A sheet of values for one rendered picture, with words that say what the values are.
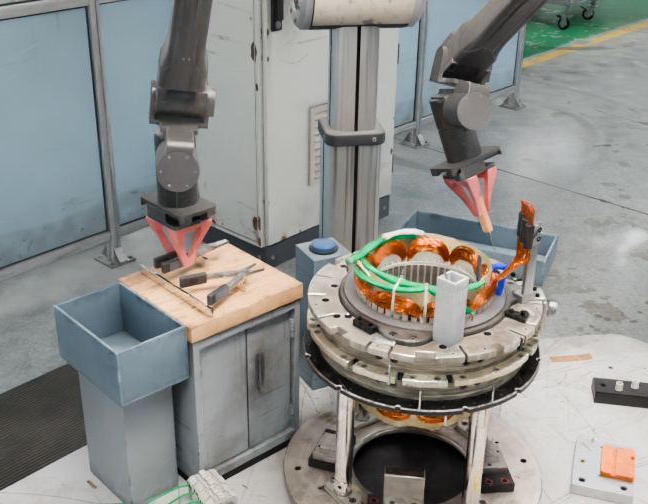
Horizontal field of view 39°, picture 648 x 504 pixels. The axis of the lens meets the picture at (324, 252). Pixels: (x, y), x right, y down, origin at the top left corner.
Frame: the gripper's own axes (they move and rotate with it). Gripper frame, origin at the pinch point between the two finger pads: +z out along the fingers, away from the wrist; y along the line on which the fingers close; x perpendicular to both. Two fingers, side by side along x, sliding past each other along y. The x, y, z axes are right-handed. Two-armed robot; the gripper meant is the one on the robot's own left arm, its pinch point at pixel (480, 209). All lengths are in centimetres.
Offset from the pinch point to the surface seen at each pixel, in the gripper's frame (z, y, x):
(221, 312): -4.4, -47.7, -2.5
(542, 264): 9.2, 1.2, -10.1
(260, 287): -4.1, -39.6, 1.4
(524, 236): -3.6, -14.7, -28.9
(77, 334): -9, -66, 4
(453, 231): 4.4, -0.1, 9.4
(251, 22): -40, 59, 188
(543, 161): 77, 227, 260
